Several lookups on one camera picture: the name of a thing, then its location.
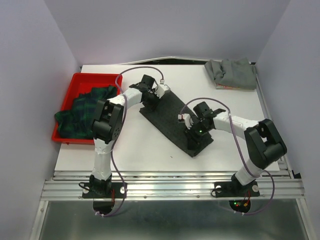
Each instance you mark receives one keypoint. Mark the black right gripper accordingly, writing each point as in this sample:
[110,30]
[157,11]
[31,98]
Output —
[193,140]

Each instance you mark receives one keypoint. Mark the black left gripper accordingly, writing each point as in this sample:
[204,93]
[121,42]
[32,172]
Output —
[157,101]

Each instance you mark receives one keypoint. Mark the grey dotted skirt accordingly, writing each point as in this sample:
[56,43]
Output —
[165,118]

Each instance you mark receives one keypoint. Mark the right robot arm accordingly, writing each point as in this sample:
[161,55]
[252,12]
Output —
[258,142]

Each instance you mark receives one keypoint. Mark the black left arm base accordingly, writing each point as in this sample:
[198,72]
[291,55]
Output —
[115,190]

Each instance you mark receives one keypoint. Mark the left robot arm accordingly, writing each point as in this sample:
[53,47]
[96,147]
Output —
[108,121]

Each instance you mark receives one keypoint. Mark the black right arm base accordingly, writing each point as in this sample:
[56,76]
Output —
[231,189]

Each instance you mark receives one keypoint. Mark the folded pink patterned skirt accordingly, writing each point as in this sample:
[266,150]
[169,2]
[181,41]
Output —
[224,87]

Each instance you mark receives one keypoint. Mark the red plastic tray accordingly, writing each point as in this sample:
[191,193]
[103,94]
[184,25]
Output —
[82,83]

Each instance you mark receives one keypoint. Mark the green plaid skirt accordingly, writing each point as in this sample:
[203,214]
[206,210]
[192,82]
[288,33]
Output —
[75,123]

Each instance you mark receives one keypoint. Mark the folded light grey skirt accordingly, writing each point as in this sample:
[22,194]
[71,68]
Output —
[234,73]

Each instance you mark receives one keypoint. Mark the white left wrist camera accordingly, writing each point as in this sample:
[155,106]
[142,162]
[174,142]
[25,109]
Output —
[161,90]

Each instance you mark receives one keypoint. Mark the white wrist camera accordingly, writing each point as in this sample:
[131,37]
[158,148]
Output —
[186,119]
[161,90]

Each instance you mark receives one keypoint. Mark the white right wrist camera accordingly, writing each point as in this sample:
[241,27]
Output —
[186,119]

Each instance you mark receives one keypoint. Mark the aluminium frame rail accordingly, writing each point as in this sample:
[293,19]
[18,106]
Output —
[160,186]

